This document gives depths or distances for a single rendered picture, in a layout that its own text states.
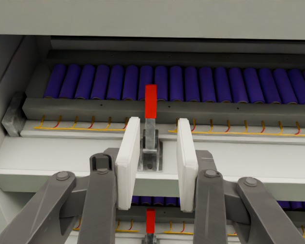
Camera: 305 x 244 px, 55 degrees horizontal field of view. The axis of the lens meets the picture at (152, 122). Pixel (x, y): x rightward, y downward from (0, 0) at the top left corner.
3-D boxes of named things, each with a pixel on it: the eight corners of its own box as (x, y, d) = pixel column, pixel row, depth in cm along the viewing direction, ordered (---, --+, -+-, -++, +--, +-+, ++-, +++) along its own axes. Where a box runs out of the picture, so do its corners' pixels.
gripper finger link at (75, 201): (111, 220, 14) (50, 218, 14) (124, 168, 19) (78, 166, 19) (110, 194, 14) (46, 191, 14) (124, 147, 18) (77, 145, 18)
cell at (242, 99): (239, 76, 42) (247, 111, 38) (226, 76, 42) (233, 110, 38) (242, 67, 40) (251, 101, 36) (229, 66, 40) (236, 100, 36)
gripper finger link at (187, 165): (183, 164, 15) (198, 165, 15) (177, 117, 21) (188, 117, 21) (180, 213, 16) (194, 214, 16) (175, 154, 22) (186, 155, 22)
